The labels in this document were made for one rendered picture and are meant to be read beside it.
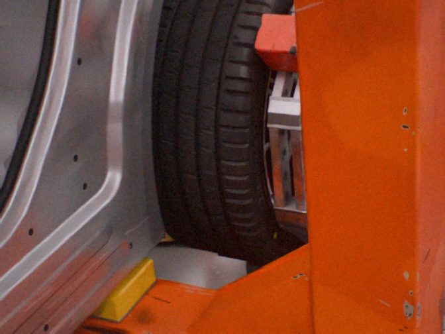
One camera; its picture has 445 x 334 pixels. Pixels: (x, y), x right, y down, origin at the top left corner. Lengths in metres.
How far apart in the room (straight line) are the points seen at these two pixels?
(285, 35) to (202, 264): 1.51
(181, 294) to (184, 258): 1.35
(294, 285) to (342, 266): 0.11
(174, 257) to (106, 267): 1.49
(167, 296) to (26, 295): 0.37
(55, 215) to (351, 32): 0.55
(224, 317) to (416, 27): 0.60
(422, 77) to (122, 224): 0.62
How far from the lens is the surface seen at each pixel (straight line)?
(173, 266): 2.94
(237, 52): 1.59
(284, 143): 1.63
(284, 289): 1.37
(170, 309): 1.59
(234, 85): 1.58
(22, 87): 1.66
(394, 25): 1.10
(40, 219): 1.37
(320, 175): 1.22
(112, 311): 1.57
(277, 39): 1.54
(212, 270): 2.90
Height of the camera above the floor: 1.61
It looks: 27 degrees down
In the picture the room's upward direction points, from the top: 6 degrees counter-clockwise
